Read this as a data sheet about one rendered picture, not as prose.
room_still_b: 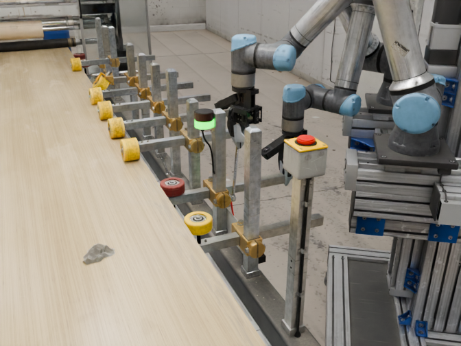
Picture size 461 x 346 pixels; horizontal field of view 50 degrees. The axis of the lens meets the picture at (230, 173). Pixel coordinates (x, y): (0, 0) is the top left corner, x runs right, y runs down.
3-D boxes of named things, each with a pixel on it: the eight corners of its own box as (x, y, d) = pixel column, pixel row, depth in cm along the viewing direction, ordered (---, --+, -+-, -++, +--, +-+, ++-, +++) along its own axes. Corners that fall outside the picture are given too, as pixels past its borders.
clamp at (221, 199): (216, 190, 174) (216, 177, 172) (231, 206, 163) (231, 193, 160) (201, 193, 172) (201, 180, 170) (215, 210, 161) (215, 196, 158)
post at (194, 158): (198, 213, 196) (195, 97, 176) (202, 217, 193) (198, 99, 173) (190, 215, 195) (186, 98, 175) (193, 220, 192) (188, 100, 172)
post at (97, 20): (106, 84, 362) (99, 16, 341) (108, 86, 359) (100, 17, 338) (101, 85, 360) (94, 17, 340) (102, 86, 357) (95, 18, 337)
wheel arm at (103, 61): (154, 59, 321) (153, 53, 320) (155, 60, 318) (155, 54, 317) (75, 65, 303) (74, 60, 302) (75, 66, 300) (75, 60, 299)
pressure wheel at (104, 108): (109, 97, 218) (113, 110, 214) (109, 108, 224) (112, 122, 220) (95, 98, 216) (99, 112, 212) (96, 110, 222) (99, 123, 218)
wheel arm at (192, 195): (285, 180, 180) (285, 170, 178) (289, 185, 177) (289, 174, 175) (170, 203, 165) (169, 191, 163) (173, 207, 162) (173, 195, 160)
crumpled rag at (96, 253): (102, 242, 129) (101, 235, 128) (119, 251, 125) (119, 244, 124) (73, 257, 122) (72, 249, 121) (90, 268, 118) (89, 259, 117)
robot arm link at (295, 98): (312, 85, 165) (297, 90, 159) (309, 117, 169) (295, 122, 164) (293, 81, 169) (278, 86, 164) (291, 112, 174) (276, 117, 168)
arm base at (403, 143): (434, 140, 158) (440, 110, 153) (443, 158, 144) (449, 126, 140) (385, 136, 160) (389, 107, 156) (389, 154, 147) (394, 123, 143)
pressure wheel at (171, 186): (181, 204, 169) (180, 174, 164) (188, 215, 163) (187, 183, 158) (158, 209, 166) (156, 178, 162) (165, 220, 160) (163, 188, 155)
